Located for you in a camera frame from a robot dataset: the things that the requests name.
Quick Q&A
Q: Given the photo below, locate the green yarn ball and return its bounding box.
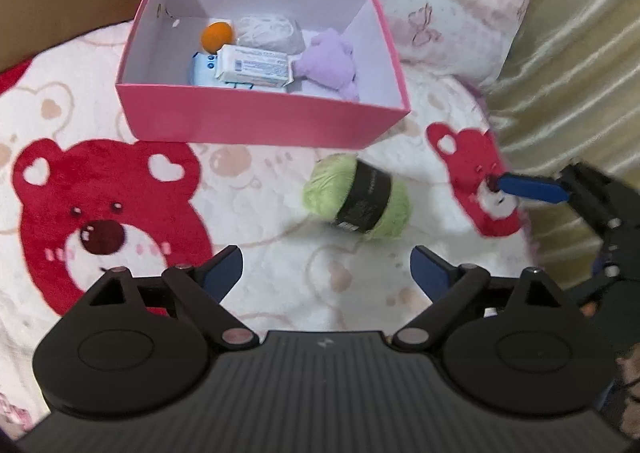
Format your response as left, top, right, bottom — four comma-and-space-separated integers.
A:
302, 153, 412, 239

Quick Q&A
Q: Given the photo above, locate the blue white tissue pack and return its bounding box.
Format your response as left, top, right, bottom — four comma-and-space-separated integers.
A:
189, 52, 269, 91

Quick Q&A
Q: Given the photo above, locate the small white wipes packet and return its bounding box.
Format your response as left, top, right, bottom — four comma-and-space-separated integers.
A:
217, 45, 294, 88

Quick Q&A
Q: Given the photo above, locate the orange makeup sponge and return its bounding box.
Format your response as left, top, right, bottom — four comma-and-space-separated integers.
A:
201, 21, 234, 54

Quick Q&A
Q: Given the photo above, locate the purple plush toy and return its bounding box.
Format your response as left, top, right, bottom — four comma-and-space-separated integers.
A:
292, 28, 359, 102

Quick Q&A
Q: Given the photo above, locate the white bundle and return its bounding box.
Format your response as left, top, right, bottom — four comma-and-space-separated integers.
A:
232, 14, 306, 56

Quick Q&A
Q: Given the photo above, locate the gold satin curtain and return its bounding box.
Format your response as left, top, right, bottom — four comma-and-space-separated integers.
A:
484, 0, 640, 289

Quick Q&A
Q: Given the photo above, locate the red bear print blanket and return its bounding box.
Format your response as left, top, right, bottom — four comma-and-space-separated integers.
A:
1, 24, 532, 439

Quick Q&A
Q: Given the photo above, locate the pink cardboard box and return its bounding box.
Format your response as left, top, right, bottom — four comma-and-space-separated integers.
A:
116, 0, 410, 149

